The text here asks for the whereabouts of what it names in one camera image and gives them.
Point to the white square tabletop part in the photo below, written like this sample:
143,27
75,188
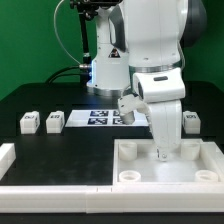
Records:
136,161

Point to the white sheet with markers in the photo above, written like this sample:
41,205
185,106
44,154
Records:
91,118

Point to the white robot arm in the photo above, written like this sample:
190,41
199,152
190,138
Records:
140,59

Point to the white obstacle fence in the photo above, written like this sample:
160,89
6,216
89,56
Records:
119,198

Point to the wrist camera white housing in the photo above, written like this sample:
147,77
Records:
148,88

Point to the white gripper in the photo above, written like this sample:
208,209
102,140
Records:
165,126

